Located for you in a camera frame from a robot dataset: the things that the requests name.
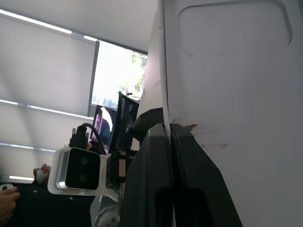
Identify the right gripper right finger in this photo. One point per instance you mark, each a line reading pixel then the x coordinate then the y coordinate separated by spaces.
pixel 201 179

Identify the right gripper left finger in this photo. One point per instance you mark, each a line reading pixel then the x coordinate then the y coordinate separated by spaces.
pixel 146 179

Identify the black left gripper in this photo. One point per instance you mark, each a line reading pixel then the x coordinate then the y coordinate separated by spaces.
pixel 114 170

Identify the white phone box lid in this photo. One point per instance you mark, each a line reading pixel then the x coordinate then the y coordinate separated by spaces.
pixel 236 94

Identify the white handheld controller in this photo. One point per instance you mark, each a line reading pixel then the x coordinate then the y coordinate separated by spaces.
pixel 5 187
pixel 41 176

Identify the person's left hand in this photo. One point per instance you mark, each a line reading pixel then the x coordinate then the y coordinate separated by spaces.
pixel 42 167

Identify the person's right hand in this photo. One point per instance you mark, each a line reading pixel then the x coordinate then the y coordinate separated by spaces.
pixel 7 203

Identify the black computer monitor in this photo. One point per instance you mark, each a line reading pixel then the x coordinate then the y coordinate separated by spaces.
pixel 104 127

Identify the grey window mullion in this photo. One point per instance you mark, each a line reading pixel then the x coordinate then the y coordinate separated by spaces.
pixel 93 82

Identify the white roller blind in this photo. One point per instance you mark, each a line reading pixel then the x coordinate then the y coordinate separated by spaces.
pixel 47 71

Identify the white depth camera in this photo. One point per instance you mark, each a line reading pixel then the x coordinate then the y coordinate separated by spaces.
pixel 82 170

